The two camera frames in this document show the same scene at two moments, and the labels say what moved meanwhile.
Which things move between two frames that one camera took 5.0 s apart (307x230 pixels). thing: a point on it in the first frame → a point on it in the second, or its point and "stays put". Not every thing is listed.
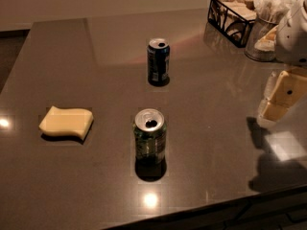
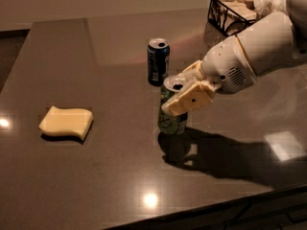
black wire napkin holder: (232, 15) stays put
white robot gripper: (293, 38) → (225, 65)
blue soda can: (158, 57) stays put
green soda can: (150, 135) → (167, 123)
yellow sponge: (59, 122) stays put
